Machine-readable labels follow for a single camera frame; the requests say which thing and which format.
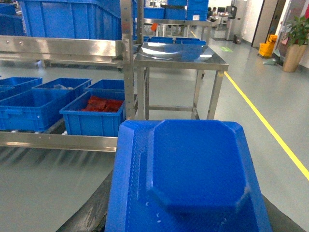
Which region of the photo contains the blue block part with knob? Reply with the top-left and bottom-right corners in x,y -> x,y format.
105,119 -> 272,232

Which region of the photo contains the blue bin with red parts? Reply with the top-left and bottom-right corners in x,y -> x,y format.
59,89 -> 126,137

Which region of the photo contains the small stainless steel table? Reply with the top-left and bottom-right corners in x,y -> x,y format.
134,42 -> 229,120

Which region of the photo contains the stainless steel flow rack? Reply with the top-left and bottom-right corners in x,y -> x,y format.
0,0 -> 138,152

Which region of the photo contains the large blue crate upper left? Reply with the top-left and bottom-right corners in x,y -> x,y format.
19,0 -> 122,40

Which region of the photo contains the yellow mop bucket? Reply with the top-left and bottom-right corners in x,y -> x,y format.
259,34 -> 278,57

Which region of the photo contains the green potted plant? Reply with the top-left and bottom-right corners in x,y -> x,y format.
282,15 -> 309,73

